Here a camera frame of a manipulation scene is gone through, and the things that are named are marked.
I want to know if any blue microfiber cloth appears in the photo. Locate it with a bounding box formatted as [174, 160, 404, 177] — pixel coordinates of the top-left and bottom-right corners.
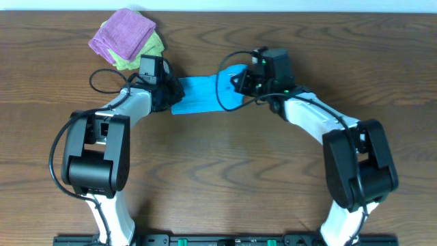
[171, 64, 247, 115]

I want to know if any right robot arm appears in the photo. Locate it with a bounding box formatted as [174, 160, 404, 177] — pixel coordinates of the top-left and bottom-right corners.
[230, 47, 399, 245]

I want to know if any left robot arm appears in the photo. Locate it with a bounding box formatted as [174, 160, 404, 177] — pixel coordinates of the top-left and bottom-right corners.
[61, 73, 185, 245]

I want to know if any green folded cloth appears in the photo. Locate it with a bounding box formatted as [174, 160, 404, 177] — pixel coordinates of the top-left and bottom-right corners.
[100, 21, 165, 70]

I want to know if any purple folded cloth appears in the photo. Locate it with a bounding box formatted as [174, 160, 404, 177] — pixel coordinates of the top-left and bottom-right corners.
[88, 8, 156, 64]

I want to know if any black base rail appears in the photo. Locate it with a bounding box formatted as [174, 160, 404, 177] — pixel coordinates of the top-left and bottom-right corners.
[53, 234, 399, 246]

